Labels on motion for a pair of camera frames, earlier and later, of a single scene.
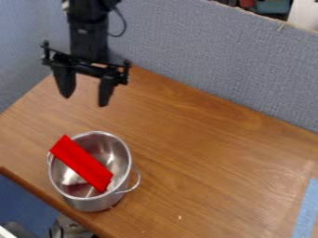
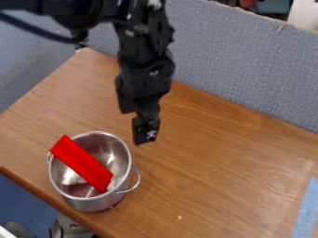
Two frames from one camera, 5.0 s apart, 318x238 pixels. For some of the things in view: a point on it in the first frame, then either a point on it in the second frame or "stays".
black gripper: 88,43 → 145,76
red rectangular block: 80,162 stays
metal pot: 112,152 stays
